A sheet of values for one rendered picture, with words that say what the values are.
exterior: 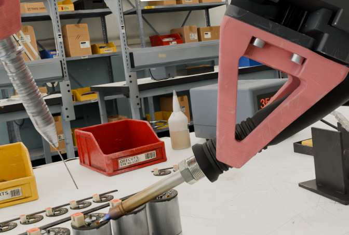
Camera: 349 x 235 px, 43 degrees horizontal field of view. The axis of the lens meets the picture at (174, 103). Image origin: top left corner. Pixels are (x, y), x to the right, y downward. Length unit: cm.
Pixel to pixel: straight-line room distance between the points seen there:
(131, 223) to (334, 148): 24
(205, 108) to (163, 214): 47
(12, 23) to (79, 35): 430
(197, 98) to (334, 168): 36
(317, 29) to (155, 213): 17
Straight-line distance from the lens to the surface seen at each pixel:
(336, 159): 46
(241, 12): 22
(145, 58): 288
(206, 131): 77
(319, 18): 22
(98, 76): 501
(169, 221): 31
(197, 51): 308
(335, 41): 22
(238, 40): 22
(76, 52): 451
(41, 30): 487
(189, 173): 26
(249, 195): 49
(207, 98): 75
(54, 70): 266
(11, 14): 24
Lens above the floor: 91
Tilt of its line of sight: 6 degrees down
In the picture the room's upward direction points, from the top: 7 degrees counter-clockwise
